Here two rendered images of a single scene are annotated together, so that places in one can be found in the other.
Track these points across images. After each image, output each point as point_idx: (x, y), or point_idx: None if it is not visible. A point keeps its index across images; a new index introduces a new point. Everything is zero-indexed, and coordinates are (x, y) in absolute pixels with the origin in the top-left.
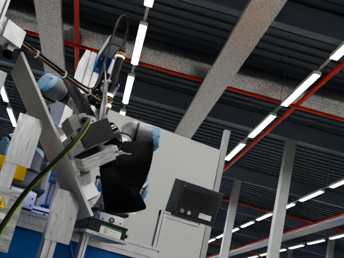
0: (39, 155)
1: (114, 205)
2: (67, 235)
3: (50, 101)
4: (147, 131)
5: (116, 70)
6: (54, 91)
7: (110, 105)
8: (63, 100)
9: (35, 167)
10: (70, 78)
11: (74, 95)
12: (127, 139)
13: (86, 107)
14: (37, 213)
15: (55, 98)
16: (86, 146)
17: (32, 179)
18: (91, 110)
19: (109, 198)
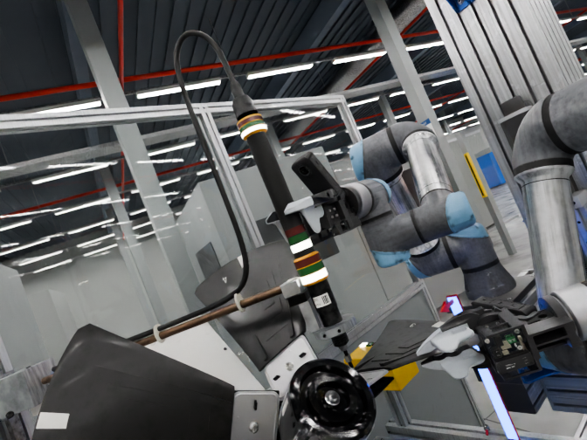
0: (468, 239)
1: None
2: None
3: (388, 182)
4: (583, 113)
5: (264, 177)
6: (374, 169)
7: (310, 276)
8: (403, 160)
9: (477, 262)
10: (173, 328)
11: (240, 319)
12: (545, 174)
13: (273, 326)
14: (468, 437)
15: (388, 171)
16: None
17: (487, 284)
18: (289, 319)
19: None
